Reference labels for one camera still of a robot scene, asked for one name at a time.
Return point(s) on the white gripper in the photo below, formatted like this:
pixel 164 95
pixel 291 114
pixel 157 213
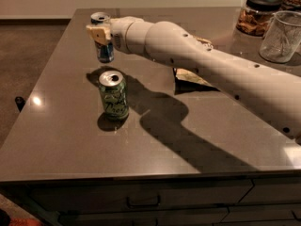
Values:
pixel 118 35

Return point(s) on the red bull can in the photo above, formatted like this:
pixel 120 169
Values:
pixel 105 53

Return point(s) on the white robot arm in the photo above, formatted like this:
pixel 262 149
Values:
pixel 272 95

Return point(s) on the green soda can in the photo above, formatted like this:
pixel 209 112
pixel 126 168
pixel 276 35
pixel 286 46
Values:
pixel 113 92

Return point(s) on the brown chips bag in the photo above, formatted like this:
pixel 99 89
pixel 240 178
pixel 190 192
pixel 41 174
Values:
pixel 186 76

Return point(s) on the black knob at table side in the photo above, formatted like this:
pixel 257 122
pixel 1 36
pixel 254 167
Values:
pixel 20 102

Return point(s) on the glass jar with black lid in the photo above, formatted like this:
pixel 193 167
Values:
pixel 255 15

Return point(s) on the clear plastic cup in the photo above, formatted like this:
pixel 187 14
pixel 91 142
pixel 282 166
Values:
pixel 282 37

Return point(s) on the black drawer handle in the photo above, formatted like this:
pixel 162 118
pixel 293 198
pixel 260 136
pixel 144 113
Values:
pixel 143 203

